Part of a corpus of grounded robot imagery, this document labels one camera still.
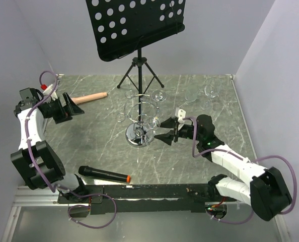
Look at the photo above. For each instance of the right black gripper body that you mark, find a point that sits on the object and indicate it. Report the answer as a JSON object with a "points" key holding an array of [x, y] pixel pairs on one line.
{"points": [[186, 131]]}

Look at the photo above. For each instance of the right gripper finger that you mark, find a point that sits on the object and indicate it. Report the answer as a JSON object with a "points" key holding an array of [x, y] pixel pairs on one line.
{"points": [[170, 123], [167, 138]]}

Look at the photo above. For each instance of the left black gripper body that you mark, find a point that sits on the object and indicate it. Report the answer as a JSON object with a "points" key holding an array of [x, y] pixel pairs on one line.
{"points": [[54, 109]]}

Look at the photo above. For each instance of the chrome wine glass rack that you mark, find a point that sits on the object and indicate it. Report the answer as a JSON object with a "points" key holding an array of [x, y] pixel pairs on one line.
{"points": [[138, 109]]}

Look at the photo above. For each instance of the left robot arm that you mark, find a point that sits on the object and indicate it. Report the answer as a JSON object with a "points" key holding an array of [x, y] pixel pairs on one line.
{"points": [[35, 160]]}

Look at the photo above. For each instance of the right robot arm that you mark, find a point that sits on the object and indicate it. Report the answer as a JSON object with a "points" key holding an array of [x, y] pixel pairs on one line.
{"points": [[264, 189]]}

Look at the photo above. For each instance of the beige microphone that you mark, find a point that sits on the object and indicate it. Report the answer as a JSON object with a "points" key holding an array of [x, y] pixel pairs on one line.
{"points": [[88, 98]]}

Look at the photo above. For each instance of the black microphone orange end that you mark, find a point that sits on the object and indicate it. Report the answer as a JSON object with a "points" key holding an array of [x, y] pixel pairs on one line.
{"points": [[102, 174]]}

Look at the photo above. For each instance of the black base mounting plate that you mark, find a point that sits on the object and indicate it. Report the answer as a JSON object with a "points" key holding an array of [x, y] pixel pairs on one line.
{"points": [[147, 198]]}

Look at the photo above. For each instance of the black perforated music stand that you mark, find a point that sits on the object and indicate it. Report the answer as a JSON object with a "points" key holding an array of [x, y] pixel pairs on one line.
{"points": [[122, 27]]}

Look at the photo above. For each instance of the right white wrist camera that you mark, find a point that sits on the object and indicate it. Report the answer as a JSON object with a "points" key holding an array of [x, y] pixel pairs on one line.
{"points": [[180, 114]]}

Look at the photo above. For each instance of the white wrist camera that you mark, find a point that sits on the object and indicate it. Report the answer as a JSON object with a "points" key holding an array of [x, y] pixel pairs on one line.
{"points": [[180, 114], [49, 90]]}

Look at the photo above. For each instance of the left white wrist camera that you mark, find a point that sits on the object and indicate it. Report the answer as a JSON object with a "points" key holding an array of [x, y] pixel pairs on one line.
{"points": [[49, 90]]}

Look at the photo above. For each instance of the aluminium frame rail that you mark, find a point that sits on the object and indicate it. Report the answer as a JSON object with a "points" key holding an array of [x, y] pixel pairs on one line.
{"points": [[26, 197]]}

